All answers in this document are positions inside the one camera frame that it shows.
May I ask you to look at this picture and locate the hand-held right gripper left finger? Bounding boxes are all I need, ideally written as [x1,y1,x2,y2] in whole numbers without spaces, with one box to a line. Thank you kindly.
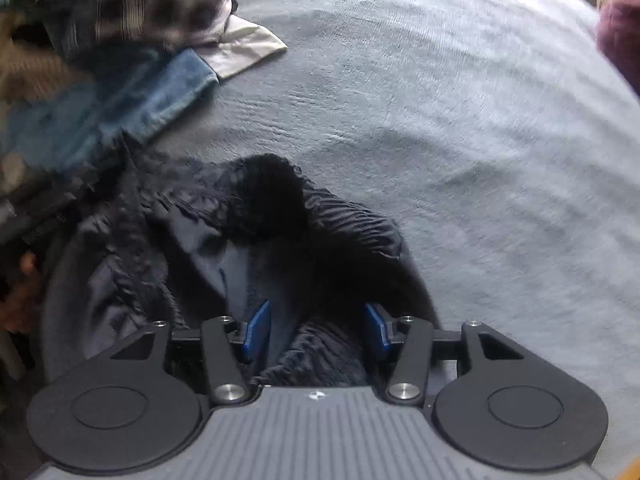
[107,300,273,407]

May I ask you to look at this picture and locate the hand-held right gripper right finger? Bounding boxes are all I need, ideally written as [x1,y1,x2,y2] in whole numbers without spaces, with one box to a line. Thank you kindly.
[364,302,526,407]

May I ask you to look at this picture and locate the dark navy garment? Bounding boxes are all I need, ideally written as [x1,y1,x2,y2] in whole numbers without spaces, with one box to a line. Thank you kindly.
[42,154,443,391]

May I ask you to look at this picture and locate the grey bed blanket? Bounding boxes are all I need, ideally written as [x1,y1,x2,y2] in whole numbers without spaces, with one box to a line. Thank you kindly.
[40,0,640,480]

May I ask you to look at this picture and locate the blue jeans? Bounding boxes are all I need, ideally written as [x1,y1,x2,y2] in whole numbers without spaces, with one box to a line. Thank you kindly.
[7,50,221,171]

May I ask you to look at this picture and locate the white cloth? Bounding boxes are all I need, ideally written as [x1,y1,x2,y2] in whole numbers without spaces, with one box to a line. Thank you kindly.
[202,12,288,80]

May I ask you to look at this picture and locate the brown knit garment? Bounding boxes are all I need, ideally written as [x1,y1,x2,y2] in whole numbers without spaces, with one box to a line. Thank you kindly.
[0,10,96,106]

